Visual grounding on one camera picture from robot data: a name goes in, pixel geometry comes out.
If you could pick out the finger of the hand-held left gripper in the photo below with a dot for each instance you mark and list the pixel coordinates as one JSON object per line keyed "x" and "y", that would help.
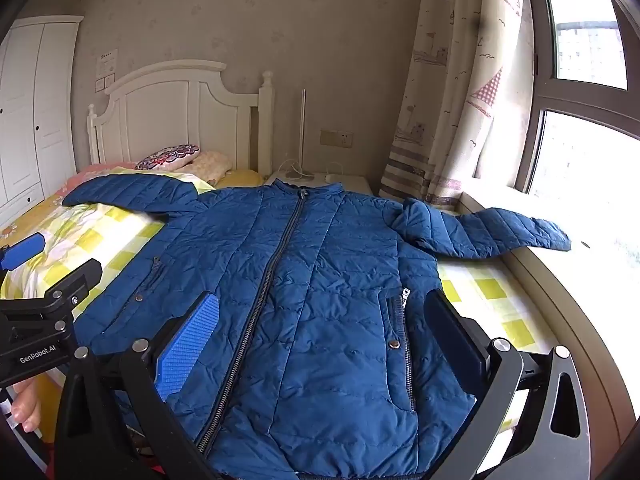
{"x": 22, "y": 254}
{"x": 75, "y": 280}

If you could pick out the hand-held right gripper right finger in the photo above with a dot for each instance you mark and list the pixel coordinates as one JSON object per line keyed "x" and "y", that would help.
{"x": 457, "y": 345}

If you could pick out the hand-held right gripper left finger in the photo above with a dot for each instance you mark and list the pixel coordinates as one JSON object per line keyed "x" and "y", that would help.
{"x": 190, "y": 345}

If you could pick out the blue puffer jacket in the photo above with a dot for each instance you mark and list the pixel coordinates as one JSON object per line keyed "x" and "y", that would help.
{"x": 310, "y": 310}

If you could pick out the person's left hand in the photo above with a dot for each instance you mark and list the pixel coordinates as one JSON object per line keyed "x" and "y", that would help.
{"x": 25, "y": 407}

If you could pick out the yellow white checkered blanket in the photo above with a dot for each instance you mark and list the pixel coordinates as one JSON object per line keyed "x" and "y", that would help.
{"x": 100, "y": 230}

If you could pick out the pink bed sheet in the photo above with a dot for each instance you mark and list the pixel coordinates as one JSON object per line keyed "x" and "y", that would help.
{"x": 92, "y": 172}

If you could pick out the black white striped clothing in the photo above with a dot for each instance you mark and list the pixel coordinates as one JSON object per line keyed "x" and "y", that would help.
{"x": 22, "y": 452}

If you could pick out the window sill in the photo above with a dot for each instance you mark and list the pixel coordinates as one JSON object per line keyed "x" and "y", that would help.
{"x": 575, "y": 290}

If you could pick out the white wardrobe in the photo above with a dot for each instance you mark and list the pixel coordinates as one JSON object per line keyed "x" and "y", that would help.
{"x": 35, "y": 120}

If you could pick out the patterned round pillow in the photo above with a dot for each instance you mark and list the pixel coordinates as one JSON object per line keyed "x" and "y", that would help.
{"x": 167, "y": 156}

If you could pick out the yellow pillow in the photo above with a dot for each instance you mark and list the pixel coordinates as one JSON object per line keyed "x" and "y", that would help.
{"x": 242, "y": 178}

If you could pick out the pink fluffy pillow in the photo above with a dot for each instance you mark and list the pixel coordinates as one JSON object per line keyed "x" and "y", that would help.
{"x": 212, "y": 165}

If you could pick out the white nightstand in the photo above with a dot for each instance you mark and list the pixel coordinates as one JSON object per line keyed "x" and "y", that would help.
{"x": 350, "y": 185}

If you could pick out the white wooden headboard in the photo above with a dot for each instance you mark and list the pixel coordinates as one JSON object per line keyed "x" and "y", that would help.
{"x": 170, "y": 110}

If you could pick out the white charger plug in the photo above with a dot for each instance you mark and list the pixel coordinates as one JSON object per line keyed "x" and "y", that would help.
{"x": 332, "y": 178}

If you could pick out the white slim desk lamp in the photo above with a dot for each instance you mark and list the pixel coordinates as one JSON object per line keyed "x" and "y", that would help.
{"x": 302, "y": 130}

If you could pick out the dark framed window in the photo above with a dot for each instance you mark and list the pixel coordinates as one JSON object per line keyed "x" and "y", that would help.
{"x": 537, "y": 100}

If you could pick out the printed curtain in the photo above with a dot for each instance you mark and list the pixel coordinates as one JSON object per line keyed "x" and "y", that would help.
{"x": 450, "y": 85}

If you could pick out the wall switch panel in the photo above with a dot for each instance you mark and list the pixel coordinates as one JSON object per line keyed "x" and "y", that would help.
{"x": 105, "y": 83}

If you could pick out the paper wall notice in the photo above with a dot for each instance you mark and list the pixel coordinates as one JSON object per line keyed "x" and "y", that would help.
{"x": 107, "y": 62}

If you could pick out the beige wall socket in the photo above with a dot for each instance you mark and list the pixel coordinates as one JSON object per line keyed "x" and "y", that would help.
{"x": 336, "y": 137}

